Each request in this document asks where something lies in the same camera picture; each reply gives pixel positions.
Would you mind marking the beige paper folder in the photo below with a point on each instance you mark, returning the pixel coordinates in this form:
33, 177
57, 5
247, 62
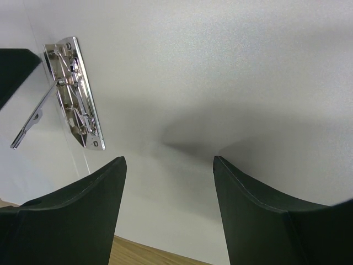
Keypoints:
6, 204

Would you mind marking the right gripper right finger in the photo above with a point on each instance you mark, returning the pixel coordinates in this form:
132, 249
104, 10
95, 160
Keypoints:
263, 225

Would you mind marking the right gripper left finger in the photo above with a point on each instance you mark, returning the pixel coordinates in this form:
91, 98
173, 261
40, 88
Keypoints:
72, 225

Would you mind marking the metal folder clip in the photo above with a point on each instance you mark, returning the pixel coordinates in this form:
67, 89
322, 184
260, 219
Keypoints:
70, 83

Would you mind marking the white paper sheet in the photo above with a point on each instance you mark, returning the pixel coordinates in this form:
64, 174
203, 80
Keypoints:
265, 84

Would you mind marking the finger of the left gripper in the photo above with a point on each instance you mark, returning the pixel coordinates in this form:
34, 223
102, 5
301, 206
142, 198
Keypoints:
16, 66

